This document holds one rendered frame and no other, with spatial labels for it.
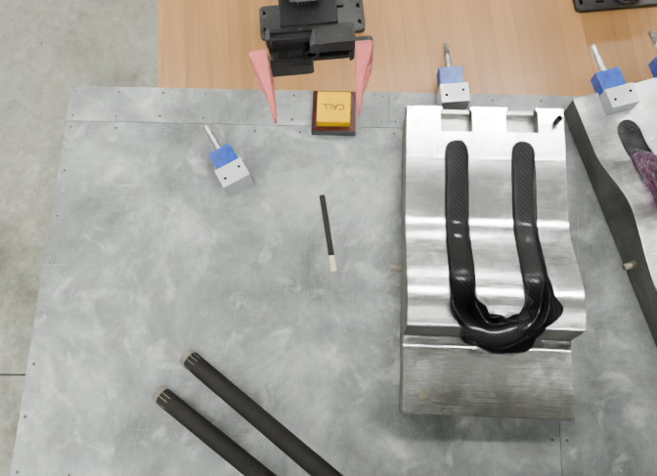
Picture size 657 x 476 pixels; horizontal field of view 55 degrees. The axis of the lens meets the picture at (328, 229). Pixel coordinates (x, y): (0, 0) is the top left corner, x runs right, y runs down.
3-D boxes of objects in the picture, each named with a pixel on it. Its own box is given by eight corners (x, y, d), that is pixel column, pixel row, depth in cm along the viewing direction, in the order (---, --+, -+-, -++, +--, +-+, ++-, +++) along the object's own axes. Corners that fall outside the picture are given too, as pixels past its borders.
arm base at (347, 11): (366, 7, 113) (363, -26, 115) (255, 18, 113) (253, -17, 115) (365, 32, 121) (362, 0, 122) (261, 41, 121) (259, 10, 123)
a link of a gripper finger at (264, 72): (316, 105, 69) (310, 28, 72) (251, 110, 69) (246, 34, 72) (319, 129, 76) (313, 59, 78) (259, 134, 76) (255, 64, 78)
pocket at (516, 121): (500, 116, 109) (504, 107, 106) (531, 117, 109) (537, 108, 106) (501, 141, 108) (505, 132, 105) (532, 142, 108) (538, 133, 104)
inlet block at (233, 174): (197, 138, 116) (190, 126, 111) (221, 125, 116) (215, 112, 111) (229, 197, 113) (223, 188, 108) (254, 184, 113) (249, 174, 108)
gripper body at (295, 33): (355, 35, 71) (349, -22, 73) (265, 43, 72) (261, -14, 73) (354, 64, 78) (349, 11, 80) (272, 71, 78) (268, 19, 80)
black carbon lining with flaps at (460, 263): (441, 144, 107) (449, 120, 97) (537, 146, 106) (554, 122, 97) (442, 353, 98) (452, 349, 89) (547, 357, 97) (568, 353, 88)
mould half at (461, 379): (402, 127, 115) (409, 92, 102) (547, 130, 114) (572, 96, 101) (399, 412, 102) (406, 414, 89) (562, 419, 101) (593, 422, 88)
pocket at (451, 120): (437, 114, 110) (440, 106, 106) (467, 115, 110) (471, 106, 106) (437, 139, 109) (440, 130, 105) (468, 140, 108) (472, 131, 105)
